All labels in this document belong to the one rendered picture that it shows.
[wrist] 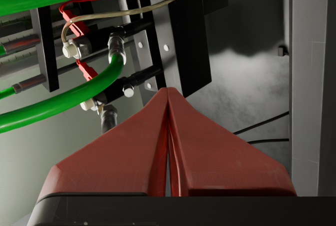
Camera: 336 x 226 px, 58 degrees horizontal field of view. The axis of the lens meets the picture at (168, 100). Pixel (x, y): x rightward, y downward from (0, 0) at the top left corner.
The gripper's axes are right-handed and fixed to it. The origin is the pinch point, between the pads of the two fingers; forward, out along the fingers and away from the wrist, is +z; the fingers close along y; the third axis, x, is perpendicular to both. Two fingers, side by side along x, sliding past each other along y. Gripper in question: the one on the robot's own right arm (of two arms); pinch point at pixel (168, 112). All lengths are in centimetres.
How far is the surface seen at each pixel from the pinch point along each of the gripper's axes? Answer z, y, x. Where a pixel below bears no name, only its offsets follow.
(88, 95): 10.9, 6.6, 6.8
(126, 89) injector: 27.3, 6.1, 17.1
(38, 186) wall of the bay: 36, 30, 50
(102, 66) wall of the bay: 58, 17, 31
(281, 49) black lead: 35.9, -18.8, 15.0
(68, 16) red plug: 32.0, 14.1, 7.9
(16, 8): 11.0, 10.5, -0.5
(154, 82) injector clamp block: 36.4, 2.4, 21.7
